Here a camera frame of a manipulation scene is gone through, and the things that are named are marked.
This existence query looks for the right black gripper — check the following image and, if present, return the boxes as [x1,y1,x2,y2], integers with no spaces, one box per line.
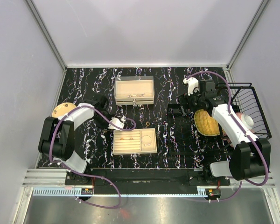
[177,87,204,116]

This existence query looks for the beige jewelry drawer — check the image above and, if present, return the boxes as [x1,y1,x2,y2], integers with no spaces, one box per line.
[114,80,154,106]

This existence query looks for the pearl bracelet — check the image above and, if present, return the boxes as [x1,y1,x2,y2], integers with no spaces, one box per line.
[141,135,153,147]

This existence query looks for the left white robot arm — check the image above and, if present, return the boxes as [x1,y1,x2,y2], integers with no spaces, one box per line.
[38,94,112,185]

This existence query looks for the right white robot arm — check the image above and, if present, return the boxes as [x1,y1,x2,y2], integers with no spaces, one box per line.
[179,77,271,185]

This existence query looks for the yellow woven bamboo plate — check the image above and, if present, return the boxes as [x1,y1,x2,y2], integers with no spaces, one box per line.
[194,109,220,137]

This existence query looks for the yellow patterned plate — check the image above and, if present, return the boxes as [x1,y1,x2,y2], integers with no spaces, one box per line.
[51,102,76,118]

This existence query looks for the white pink patterned bowl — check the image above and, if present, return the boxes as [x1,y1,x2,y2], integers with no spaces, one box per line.
[236,112,254,133]

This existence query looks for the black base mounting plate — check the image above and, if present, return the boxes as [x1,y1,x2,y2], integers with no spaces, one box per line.
[64,167,231,187]

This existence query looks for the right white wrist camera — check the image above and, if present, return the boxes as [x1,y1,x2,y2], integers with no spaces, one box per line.
[183,77,199,96]

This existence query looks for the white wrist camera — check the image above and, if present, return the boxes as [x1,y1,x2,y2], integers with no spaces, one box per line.
[108,117,125,131]
[183,77,199,96]

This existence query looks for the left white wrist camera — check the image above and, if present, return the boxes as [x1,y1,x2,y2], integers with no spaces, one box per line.
[108,117,125,131]

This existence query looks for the black wire dish rack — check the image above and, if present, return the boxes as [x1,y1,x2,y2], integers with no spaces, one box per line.
[228,83,272,140]

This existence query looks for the front beige ring tray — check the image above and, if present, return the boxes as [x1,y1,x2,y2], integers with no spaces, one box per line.
[112,128,157,155]

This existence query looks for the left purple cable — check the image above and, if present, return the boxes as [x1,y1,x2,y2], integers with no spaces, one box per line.
[49,105,137,209]

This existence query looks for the purple cable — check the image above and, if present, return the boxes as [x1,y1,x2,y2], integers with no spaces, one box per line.
[185,71,270,202]
[49,105,137,209]

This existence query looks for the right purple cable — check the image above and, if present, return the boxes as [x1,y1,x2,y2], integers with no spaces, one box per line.
[185,71,270,202]

